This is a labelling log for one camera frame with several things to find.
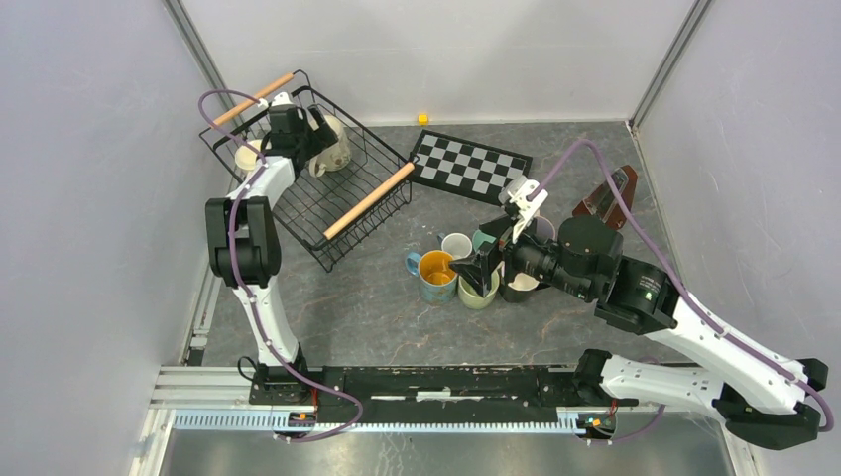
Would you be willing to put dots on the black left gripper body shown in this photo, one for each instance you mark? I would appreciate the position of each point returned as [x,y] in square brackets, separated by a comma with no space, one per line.
[308,140]

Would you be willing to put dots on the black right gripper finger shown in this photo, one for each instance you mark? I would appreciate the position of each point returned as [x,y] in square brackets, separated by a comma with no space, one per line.
[500,229]
[474,270]

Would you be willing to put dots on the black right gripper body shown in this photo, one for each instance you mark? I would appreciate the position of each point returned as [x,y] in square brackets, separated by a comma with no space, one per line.
[513,255]

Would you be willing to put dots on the small green teacup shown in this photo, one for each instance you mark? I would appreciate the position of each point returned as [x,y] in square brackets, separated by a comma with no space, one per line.
[479,238]

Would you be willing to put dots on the cream mug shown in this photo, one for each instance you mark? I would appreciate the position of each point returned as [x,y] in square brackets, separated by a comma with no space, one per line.
[246,158]
[336,156]

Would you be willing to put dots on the light green mug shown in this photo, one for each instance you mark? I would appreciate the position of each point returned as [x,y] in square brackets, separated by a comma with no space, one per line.
[471,299]

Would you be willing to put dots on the grey blue mug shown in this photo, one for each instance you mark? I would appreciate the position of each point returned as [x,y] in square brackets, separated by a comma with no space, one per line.
[457,245]

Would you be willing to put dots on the glossy black mug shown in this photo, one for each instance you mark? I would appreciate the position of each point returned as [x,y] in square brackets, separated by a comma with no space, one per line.
[519,287]

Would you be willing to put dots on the blue bottomed mug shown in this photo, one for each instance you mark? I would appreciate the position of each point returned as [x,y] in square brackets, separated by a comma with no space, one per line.
[438,282]

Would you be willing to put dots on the pink iridescent mug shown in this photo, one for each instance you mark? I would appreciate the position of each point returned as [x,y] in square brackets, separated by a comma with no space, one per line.
[544,229]

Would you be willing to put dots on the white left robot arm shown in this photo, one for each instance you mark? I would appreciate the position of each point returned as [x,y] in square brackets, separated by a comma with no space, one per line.
[245,252]

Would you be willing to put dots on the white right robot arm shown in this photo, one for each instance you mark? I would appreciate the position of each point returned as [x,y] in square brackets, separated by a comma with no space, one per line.
[760,396]

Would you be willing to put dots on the black white chessboard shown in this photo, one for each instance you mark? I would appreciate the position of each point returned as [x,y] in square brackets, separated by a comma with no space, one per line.
[465,168]

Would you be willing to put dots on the brown wooden metronome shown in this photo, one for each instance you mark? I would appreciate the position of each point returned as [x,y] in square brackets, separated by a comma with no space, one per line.
[602,203]

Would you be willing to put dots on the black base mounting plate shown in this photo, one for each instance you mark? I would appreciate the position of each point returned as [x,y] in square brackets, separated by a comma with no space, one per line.
[431,394]

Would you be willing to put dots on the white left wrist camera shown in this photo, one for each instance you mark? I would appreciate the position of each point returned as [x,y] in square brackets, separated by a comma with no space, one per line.
[280,99]

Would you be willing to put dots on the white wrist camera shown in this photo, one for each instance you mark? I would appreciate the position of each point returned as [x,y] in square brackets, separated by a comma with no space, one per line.
[280,99]
[522,198]

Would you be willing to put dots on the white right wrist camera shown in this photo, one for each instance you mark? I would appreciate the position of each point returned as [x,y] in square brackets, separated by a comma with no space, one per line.
[522,198]

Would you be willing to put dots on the left wooden rack handle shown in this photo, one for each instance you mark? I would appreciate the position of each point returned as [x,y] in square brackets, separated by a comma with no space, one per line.
[248,100]

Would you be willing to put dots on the wooden rack handle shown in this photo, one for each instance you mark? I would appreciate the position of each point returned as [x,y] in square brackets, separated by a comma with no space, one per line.
[248,100]
[368,201]

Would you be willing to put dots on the black wire dish rack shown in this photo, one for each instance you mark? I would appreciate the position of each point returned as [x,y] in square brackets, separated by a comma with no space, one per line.
[310,205]

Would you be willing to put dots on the right wooden rack handle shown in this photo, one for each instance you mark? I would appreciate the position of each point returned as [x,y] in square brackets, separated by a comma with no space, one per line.
[368,201]

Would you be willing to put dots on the aluminium rail frame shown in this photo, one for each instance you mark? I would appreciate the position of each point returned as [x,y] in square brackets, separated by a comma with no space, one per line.
[368,311]

